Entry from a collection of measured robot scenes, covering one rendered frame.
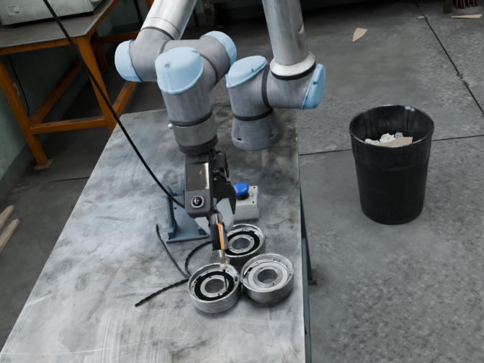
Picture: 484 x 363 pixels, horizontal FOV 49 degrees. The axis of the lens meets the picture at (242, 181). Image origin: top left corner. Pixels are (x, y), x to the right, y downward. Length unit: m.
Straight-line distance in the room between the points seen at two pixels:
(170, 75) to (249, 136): 0.66
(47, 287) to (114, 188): 0.36
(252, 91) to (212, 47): 0.49
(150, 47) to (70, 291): 0.56
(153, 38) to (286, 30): 0.39
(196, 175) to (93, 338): 0.40
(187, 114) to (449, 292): 1.49
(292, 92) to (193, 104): 0.54
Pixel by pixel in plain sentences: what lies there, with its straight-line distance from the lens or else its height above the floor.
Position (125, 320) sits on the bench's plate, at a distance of 1.12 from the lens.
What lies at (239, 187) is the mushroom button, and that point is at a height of 0.87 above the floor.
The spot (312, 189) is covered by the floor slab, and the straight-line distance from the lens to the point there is 2.65.
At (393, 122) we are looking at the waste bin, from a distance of 2.44.
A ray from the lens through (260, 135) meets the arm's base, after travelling 1.48.
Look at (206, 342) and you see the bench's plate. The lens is 1.03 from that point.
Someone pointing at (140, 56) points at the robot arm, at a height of 1.25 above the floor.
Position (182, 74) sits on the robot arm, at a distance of 0.85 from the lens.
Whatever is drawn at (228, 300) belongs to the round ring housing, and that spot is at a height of 0.83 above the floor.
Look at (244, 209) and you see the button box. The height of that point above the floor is 0.83.
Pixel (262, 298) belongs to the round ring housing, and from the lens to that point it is 1.04.
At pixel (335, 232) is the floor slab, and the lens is 2.39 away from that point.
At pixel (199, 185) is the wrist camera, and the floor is 1.08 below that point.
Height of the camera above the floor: 1.59
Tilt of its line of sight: 35 degrees down
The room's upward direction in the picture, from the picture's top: 12 degrees counter-clockwise
